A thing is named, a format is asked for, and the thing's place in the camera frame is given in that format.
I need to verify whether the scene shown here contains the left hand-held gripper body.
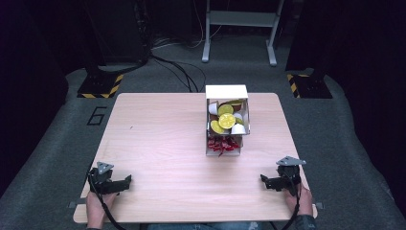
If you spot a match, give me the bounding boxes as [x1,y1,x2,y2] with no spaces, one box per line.
[87,161,120,196]

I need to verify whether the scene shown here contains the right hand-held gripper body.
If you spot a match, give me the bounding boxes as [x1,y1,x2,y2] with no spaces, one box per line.
[275,155,303,196]

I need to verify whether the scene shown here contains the person's left hand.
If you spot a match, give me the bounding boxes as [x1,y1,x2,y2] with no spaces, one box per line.
[85,190,118,230]

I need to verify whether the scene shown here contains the person's right hand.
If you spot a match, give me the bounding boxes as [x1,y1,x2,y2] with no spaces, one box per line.
[283,184,314,219]

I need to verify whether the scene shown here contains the pile of red chili peppers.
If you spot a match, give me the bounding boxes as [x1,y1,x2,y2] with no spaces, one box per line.
[207,135,241,157]

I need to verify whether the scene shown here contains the pile of yellow-lidded white capsules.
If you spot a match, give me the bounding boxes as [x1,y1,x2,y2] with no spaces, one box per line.
[208,99,247,135]

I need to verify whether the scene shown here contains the black base with yellow stripes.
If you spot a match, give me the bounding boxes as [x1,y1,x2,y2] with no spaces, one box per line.
[285,73,333,100]
[77,72,124,100]

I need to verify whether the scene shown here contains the white two-tier cardboard box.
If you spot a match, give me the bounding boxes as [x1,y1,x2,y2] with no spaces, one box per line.
[205,84,251,157]

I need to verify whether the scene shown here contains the dark equipment cabinet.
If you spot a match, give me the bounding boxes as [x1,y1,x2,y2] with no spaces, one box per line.
[83,0,151,66]

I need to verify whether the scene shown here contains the white metal stand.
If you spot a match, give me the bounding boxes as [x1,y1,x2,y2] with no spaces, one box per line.
[201,0,285,67]

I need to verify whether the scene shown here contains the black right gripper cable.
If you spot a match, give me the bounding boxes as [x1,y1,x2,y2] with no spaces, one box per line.
[279,183,303,230]

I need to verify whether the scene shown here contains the black floor cables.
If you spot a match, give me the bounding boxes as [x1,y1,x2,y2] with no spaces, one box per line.
[149,54,208,94]

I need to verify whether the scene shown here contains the white floor cables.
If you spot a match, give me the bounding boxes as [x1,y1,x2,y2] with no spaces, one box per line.
[152,0,224,51]

